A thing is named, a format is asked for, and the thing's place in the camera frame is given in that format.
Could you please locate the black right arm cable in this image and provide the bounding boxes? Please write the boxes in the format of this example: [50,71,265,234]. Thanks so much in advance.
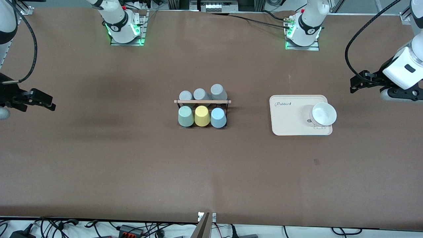
[3,0,37,84]

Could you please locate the tangled black cable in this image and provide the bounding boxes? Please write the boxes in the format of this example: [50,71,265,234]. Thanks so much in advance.
[35,217,80,232]

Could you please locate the yellow plastic cup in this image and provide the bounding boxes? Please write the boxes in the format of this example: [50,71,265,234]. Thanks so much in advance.
[194,106,211,127]

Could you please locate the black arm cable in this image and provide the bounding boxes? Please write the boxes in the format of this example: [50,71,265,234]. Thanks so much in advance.
[345,0,402,81]
[3,0,37,84]

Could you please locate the pale green plastic cup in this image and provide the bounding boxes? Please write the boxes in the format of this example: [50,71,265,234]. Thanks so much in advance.
[178,106,195,128]

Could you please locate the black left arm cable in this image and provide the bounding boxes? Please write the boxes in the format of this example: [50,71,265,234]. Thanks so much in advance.
[345,0,402,81]

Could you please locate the beige rabbit print tray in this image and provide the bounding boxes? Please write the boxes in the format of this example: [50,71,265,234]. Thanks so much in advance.
[269,95,333,136]

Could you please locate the light blue plastic cup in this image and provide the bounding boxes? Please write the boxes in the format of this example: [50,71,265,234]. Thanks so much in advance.
[210,107,227,129]

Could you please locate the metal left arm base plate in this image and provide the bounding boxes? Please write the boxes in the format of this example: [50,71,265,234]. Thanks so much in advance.
[285,15,320,51]

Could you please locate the black terminal block orange levers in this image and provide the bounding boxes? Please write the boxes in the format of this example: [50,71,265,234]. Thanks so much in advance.
[118,225,144,237]

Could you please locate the black wire cup rack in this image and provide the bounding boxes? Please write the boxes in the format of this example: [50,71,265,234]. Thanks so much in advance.
[174,99,232,129]

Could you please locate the black cable loop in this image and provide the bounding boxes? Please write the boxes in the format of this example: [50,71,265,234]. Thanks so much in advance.
[330,227,364,236]

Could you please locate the black power adapter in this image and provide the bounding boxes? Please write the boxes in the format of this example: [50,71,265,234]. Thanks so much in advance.
[9,229,36,238]

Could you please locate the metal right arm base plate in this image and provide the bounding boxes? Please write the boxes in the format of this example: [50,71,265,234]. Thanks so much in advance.
[110,10,147,47]

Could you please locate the white power strip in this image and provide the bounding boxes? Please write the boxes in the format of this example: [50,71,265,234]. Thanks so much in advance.
[203,0,239,12]

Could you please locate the black cable on table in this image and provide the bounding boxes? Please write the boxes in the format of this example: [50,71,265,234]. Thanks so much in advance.
[211,12,289,29]

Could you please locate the grey camera pole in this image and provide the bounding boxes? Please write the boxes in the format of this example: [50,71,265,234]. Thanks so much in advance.
[190,213,211,238]

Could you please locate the white bowl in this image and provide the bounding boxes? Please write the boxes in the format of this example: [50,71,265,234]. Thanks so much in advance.
[310,102,337,128]

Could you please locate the grey plastic cup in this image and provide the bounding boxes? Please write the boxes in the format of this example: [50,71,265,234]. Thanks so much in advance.
[211,84,228,101]
[193,88,212,106]
[179,91,194,107]

